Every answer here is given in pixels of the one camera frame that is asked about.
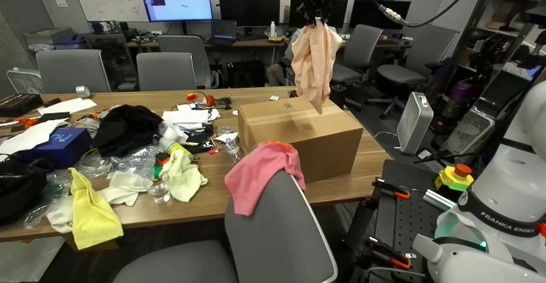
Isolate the black bag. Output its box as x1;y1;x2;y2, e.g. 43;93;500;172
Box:
0;154;49;227

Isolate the glass computer tower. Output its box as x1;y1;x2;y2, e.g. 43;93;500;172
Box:
84;33;138;92

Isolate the wooden desk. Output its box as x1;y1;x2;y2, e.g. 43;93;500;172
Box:
126;35;413;68

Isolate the purple vacuum cleaner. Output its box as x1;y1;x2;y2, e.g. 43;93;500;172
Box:
441;80;483;120

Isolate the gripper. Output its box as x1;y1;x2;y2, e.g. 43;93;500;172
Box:
300;0;340;27

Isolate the orange and black clamp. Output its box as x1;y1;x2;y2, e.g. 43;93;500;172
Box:
372;179;411;200
366;236;413;271

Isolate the black calculator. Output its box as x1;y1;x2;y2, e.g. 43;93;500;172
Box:
37;112;71;124

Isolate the pale yellow cloth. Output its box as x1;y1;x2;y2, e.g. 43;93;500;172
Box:
158;149;209;203

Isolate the pink cloth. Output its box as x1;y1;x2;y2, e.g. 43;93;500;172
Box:
224;140;307;217

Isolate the black computer tower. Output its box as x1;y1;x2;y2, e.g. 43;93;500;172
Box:
226;60;266;88

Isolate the black garment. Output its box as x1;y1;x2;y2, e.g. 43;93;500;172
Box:
92;104;164;159

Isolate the heap of white papers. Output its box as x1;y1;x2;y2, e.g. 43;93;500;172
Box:
160;103;221;143

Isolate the blue box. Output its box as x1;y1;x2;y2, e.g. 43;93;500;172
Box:
16;127;94;169

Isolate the peach cloth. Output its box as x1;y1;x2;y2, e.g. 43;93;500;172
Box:
291;18;344;115

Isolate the emergency stop button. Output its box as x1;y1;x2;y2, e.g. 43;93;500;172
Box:
434;163;475;193

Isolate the clear plastic cup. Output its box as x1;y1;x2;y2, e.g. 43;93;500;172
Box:
147;180;171;204

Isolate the clear water bottle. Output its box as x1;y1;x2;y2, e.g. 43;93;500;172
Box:
224;137;242;163

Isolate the white paper sheet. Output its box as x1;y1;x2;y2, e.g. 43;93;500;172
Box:
37;97;98;116
0;119;70;156

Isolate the black monitor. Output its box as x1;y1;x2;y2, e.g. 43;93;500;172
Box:
349;0;412;31
218;0;281;35
289;0;349;29

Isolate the lit monitor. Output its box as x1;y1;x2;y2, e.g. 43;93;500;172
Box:
140;0;214;35

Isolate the silver metal bar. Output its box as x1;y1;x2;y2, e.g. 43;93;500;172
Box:
423;189;456;212

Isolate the laptop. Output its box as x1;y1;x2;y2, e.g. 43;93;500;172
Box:
206;19;238;46

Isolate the black flat case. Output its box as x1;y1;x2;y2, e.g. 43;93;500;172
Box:
0;93;44;118

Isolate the grey storage bin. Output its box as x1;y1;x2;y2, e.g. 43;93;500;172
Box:
24;27;74;52

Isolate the white cloth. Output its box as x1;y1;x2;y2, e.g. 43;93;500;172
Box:
46;171;151;234

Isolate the orange tool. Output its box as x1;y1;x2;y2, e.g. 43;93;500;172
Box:
186;90;217;107

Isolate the cardboard box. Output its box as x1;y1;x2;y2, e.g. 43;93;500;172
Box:
238;96;364;184

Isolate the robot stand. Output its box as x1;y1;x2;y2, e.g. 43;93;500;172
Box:
345;159;463;283

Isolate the grey office chair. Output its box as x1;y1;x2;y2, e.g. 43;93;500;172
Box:
368;24;460;120
36;49;112;95
330;23;383;105
113;168;339;283
136;52;197;92
157;35;221;90

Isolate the heap of clear plastic bags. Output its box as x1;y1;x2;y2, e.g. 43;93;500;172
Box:
76;144;166;180

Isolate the metal shelf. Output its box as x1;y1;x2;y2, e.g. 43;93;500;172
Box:
447;0;546;119

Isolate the bottle with yellow label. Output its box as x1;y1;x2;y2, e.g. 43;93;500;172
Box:
159;137;195;160

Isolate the white box fan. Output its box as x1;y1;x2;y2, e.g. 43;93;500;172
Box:
443;108;496;156
396;91;435;156
6;67;46;95

